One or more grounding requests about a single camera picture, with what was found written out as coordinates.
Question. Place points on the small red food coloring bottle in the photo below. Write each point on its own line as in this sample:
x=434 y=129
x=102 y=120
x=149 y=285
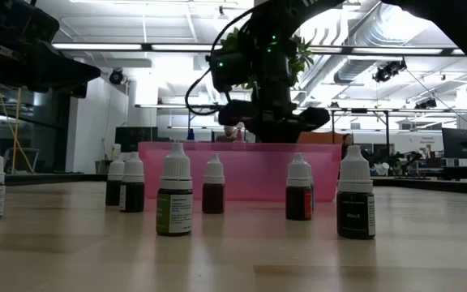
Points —
x=297 y=203

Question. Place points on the small dark red coloring bottle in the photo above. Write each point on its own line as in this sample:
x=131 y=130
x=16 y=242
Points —
x=213 y=198

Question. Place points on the small green food coloring bottle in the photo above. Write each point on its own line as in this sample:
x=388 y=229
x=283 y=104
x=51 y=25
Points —
x=174 y=174

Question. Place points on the small black food coloring bottle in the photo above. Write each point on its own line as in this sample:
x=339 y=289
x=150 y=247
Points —
x=355 y=215

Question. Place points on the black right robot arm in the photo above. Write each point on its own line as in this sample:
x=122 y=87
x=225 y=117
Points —
x=460 y=16

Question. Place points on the long ceiling light strip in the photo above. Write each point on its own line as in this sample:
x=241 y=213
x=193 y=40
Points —
x=185 y=47
x=395 y=51
x=95 y=46

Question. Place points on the person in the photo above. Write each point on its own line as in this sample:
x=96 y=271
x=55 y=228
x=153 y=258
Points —
x=347 y=142
x=228 y=136

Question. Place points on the orange board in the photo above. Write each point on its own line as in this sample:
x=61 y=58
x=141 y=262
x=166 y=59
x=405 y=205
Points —
x=322 y=138

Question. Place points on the pink translucent plastic bin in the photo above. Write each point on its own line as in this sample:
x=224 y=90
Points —
x=258 y=174

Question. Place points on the leafy plant in black pot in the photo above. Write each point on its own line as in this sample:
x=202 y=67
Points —
x=303 y=57

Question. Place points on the grey waste bin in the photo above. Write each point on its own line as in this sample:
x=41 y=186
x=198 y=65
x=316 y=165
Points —
x=101 y=167

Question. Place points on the blue bottle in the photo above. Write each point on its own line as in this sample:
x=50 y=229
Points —
x=191 y=134

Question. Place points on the white bucket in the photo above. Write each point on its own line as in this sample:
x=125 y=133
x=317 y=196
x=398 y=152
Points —
x=381 y=168

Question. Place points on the black ceiling spotlight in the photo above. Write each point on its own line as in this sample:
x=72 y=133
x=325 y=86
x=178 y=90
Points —
x=426 y=103
x=389 y=69

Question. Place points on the black computer monitor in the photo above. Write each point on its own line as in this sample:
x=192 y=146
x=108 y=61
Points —
x=460 y=144

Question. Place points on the round black ceiling camera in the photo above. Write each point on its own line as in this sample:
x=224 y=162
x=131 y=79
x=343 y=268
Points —
x=116 y=76

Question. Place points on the black metal workbench frame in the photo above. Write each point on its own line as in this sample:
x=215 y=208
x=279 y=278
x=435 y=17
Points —
x=359 y=110

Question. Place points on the silver ventilation duct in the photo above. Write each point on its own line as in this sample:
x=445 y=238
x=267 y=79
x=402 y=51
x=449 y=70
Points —
x=363 y=48

